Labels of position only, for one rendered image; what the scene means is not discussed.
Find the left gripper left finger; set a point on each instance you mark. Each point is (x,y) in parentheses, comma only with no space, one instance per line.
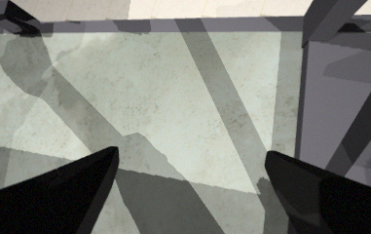
(66,200)

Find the black rectangular block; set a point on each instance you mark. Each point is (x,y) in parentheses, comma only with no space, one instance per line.
(16,20)

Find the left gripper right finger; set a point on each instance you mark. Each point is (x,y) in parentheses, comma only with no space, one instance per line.
(316,200)

